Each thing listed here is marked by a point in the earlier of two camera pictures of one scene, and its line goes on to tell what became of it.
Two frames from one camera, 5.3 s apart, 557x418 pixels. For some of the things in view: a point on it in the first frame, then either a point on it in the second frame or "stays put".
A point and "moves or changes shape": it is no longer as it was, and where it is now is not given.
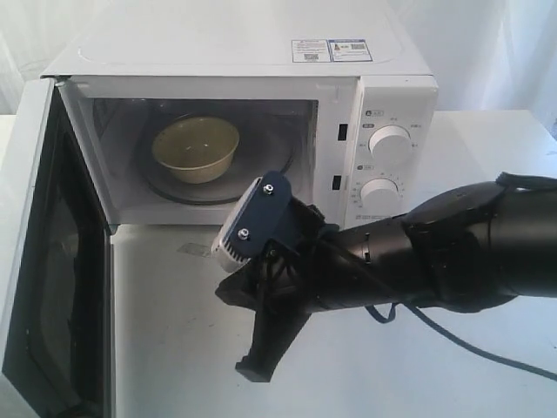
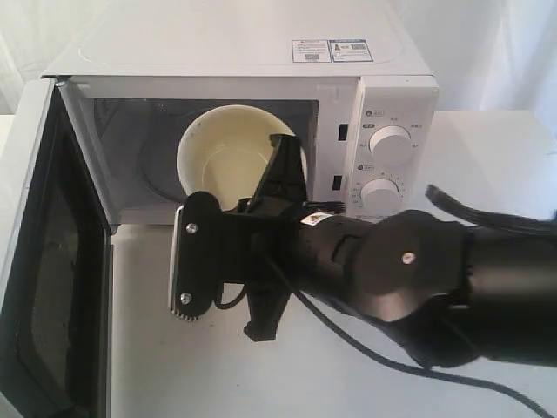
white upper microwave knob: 390,144 stays put
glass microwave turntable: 263,151 -> 159,163
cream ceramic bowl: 198,150 moves or changes shape
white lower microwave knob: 379,195 stays put
